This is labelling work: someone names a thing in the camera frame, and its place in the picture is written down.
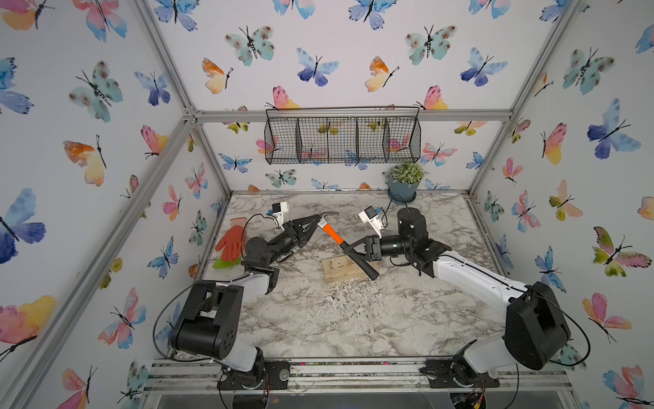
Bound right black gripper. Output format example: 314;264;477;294
345;235;416;264

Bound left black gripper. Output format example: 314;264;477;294
266;219;318;270

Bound wooden block with nails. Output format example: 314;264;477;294
321;256;369;284

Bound orange black claw hammer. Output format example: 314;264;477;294
318;211;379;281

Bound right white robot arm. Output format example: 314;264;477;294
320;208;571;386

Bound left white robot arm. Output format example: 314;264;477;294
170;215;324;373

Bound red work glove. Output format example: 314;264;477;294
215;217;247;262

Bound potted green plant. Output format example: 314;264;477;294
385;163;425;204

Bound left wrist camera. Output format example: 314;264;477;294
267;201;289;227

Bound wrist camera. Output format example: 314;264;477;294
359;206;384;238
267;201;289;227

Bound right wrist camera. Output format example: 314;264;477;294
359;206;384;238

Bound black wire wall basket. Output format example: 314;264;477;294
258;106;422;167

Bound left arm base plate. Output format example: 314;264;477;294
218;360;291;391

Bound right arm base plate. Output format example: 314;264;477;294
419;359;500;389

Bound aluminium front rail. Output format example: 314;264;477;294
144;356;572;395

